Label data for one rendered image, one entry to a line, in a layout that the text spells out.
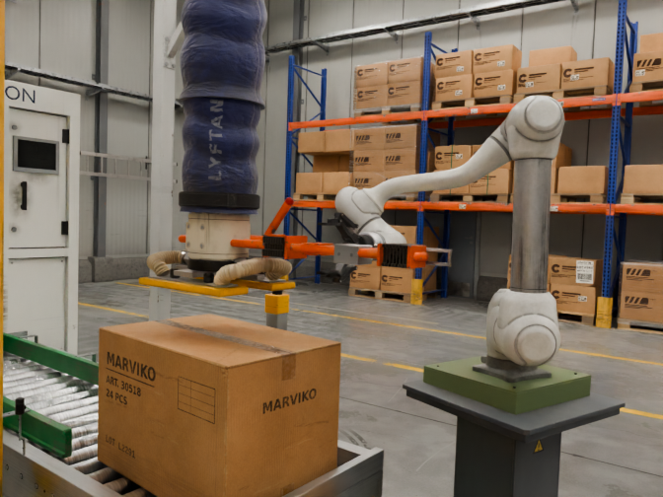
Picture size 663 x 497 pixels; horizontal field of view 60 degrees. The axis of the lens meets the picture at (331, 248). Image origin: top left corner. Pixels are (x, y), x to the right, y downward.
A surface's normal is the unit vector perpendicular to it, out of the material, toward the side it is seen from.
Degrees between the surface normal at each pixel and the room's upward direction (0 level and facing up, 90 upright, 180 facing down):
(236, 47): 75
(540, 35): 90
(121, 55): 90
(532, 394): 90
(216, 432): 90
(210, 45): 80
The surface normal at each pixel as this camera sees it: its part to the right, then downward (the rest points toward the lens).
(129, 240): 0.82, 0.06
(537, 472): 0.57, 0.06
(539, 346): -0.11, 0.14
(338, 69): -0.58, 0.02
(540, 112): -0.09, -0.07
